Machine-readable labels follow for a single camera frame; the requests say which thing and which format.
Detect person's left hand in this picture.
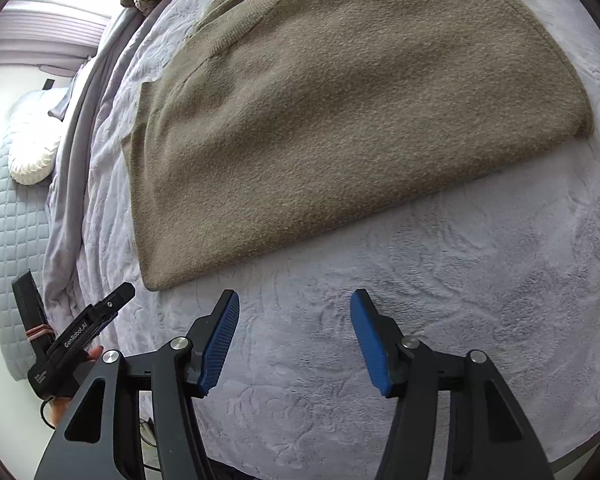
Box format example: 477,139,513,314
42,345,104,431

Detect grey bed sheet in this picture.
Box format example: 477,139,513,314
42,7,153,341

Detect olive knit sweater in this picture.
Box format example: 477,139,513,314
121,0,596,292

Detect white embossed blanket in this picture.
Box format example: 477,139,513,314
44,0,600,476

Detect grey quilted mattress cover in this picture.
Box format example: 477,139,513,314
0,87,70,386

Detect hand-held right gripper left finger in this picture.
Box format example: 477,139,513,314
34,289,241,480

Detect white ruffled pillow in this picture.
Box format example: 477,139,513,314
8,120,63,186

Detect black cable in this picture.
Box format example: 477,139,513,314
138,402,163,476

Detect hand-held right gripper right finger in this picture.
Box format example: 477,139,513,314
350,288,556,480

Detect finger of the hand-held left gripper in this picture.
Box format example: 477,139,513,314
87,282,136,323

